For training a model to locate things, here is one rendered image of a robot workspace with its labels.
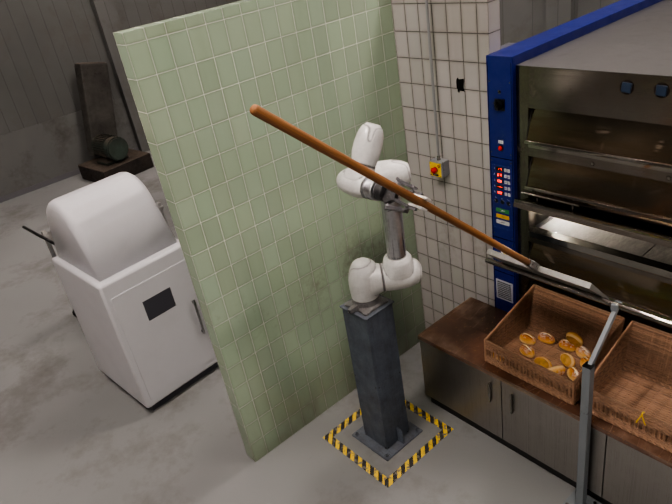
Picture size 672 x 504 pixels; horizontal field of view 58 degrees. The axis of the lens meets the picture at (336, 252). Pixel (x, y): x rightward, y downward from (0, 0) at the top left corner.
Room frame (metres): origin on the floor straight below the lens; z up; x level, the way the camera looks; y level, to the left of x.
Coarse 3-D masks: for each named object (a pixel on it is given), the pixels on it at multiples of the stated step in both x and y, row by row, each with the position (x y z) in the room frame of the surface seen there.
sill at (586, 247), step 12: (540, 228) 3.00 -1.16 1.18; (552, 240) 2.88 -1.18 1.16; (564, 240) 2.82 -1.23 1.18; (576, 240) 2.80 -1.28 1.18; (588, 252) 2.71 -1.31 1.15; (600, 252) 2.65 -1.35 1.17; (612, 252) 2.63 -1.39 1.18; (624, 252) 2.61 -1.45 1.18; (624, 264) 2.55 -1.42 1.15; (636, 264) 2.50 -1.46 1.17; (648, 264) 2.46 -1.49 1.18; (660, 264) 2.45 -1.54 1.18
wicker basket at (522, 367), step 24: (528, 312) 2.90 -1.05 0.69; (552, 312) 2.80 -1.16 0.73; (576, 312) 2.69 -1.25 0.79; (600, 312) 2.60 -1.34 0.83; (504, 336) 2.77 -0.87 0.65; (504, 360) 2.56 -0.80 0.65; (528, 360) 2.44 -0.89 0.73; (552, 360) 2.57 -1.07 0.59; (576, 360) 2.53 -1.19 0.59; (600, 360) 2.36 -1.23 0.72; (552, 384) 2.32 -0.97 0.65; (576, 384) 2.24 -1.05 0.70
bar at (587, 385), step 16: (528, 272) 2.59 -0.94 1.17; (560, 288) 2.43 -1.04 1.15; (576, 288) 2.38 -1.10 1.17; (608, 304) 2.24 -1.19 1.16; (624, 304) 2.20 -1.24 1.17; (608, 320) 2.19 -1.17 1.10; (656, 320) 2.06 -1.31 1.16; (592, 368) 2.07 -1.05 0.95; (592, 384) 2.08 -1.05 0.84; (592, 400) 2.09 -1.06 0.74; (576, 496) 2.09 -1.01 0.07
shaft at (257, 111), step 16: (256, 112) 1.60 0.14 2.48; (288, 128) 1.65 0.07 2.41; (320, 144) 1.71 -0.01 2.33; (336, 160) 1.75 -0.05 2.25; (352, 160) 1.78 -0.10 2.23; (368, 176) 1.82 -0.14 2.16; (400, 192) 1.90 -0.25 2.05; (432, 208) 1.99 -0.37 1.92; (464, 224) 2.10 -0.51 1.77; (512, 256) 2.30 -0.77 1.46
